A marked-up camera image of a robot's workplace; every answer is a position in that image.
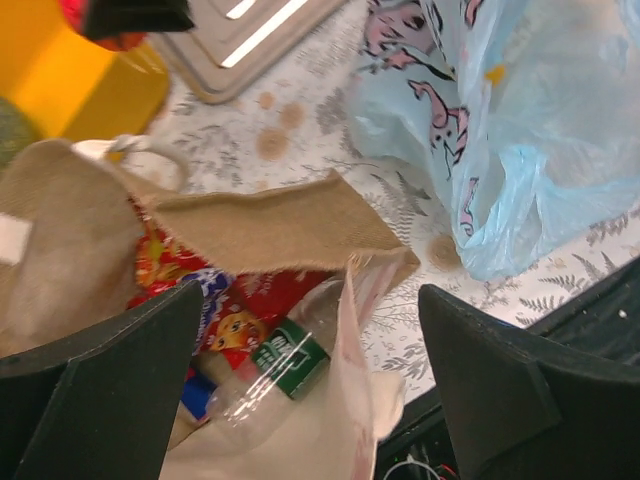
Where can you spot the red apple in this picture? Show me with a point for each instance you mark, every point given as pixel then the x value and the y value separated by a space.
pixel 102 23

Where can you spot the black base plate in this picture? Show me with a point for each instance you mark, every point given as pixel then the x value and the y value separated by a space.
pixel 602 321

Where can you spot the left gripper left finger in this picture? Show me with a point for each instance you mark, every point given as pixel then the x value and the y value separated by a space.
pixel 100 404

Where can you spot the brown burlap tote bag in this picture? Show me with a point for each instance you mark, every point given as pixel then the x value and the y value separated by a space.
pixel 70 220

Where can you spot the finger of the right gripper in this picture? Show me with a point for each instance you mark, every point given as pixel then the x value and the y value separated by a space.
pixel 158 16

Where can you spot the light blue plastic bag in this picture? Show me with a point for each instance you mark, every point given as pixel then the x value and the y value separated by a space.
pixel 524 114

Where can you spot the silver metal tray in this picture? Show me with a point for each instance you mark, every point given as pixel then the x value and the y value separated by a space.
pixel 232 43

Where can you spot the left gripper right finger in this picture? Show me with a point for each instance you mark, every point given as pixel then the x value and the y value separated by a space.
pixel 520 406

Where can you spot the yellow plastic basket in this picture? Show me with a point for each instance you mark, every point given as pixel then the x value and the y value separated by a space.
pixel 69 87

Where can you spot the clear plastic water bottle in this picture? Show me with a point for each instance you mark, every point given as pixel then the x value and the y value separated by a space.
pixel 266 387

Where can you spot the red snack packet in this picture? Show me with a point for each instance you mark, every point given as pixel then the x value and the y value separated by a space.
pixel 238 313

